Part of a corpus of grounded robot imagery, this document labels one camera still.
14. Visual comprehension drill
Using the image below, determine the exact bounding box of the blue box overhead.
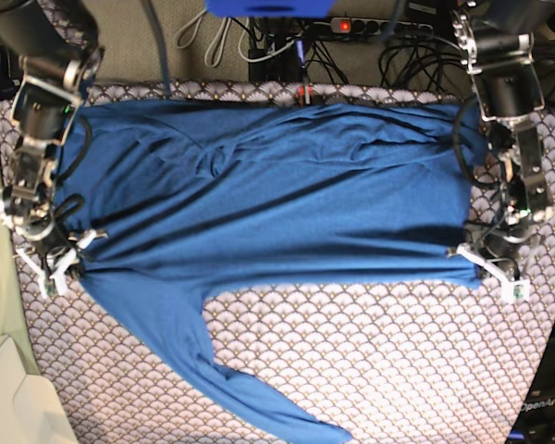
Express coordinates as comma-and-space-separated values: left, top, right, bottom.
205, 0, 334, 18

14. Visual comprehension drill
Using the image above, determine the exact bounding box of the white power strip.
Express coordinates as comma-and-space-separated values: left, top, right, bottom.
326, 17, 434, 38

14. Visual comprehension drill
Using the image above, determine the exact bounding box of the black OpenArm case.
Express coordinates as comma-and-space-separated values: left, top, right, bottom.
506, 323, 555, 443

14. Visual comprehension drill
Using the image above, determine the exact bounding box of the white plastic bin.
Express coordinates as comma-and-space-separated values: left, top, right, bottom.
0, 335, 78, 443

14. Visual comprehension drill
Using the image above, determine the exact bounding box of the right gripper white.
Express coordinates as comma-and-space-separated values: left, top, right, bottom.
15, 228, 108, 298

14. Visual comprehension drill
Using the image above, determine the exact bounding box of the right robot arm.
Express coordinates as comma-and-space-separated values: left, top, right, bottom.
0, 1, 104, 299

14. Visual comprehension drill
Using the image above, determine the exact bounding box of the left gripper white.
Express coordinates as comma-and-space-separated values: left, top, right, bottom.
446, 235, 542, 303

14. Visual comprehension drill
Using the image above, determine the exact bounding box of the blue T-shirt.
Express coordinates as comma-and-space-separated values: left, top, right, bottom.
55, 100, 479, 443

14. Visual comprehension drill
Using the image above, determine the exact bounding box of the red black table clamp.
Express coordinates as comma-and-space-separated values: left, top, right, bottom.
297, 83, 314, 106

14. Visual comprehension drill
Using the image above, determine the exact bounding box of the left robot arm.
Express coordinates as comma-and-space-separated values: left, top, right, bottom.
450, 1, 555, 303

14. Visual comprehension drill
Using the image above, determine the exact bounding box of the fan-patterned table cloth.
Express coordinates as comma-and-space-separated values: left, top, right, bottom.
17, 81, 555, 443

